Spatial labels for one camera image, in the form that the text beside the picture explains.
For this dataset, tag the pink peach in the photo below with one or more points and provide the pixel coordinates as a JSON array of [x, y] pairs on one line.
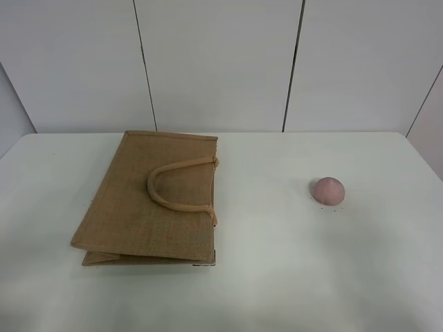
[[328, 191]]

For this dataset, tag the brown linen tote bag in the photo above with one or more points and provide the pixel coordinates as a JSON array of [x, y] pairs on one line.
[[155, 204]]

